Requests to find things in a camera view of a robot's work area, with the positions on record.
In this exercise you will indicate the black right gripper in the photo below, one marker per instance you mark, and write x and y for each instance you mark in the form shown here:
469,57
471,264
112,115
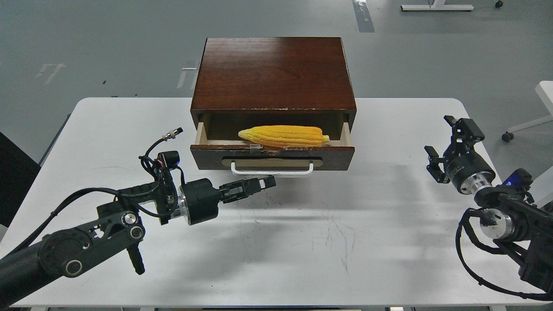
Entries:
461,163

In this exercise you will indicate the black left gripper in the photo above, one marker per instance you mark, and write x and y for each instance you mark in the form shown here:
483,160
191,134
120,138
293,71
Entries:
200,200

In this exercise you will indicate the wooden drawer with white handle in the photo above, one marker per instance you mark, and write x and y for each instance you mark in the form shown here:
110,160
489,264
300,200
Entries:
246,158

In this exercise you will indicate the yellow corn cob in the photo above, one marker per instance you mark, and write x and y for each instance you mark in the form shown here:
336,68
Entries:
281,136

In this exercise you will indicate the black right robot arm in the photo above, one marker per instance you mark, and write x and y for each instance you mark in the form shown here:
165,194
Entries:
507,221

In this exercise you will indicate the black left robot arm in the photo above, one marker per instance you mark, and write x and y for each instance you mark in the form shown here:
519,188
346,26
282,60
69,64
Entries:
71,252

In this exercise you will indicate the dark wooden drawer cabinet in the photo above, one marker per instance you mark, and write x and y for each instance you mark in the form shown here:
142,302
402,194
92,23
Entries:
273,75

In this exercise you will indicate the white stand base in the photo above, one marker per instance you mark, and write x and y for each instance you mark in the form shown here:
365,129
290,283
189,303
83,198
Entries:
436,5

